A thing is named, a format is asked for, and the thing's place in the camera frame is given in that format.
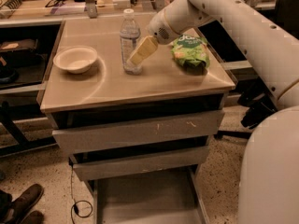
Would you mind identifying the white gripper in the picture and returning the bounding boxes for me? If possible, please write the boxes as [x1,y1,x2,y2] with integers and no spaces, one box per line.
[127,7,182,65]

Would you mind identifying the clear plastic water bottle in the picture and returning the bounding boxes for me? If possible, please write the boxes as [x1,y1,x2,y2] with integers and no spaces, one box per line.
[120,8,142,75]

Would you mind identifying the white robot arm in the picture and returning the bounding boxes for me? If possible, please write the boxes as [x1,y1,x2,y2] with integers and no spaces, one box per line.
[148,0,299,224]

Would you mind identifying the grey drawer cabinet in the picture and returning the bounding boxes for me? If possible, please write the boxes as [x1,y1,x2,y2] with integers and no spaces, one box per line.
[36,11,238,224]

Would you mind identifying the top grey drawer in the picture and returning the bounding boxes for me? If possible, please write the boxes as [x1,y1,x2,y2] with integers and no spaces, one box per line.
[52,110,224,156]

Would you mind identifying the grey drawer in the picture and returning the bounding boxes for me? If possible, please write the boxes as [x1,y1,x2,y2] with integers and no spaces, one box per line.
[52,110,224,156]
[73,146,208,181]

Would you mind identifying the middle grey drawer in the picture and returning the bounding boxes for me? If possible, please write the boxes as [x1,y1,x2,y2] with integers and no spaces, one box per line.
[73,146,208,181]

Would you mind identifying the open bottom drawer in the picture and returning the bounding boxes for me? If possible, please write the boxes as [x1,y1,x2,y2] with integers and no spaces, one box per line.
[94,167,209,224]

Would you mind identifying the green snack bag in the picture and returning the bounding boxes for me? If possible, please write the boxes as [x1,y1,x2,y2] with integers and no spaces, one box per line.
[171,34,209,68]

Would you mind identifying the white paper bowl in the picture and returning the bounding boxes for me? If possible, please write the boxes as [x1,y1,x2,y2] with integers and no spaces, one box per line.
[53,46,97,74]

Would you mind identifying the black eyeglasses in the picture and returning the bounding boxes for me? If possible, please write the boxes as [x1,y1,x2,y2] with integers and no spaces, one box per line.
[46,0,66,8]

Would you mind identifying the black office chair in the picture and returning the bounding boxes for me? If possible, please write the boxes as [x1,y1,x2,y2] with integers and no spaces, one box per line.
[213,0,299,129]

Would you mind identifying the black cable on floor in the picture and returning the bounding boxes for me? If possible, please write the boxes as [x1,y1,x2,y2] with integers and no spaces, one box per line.
[68,165,94,224]

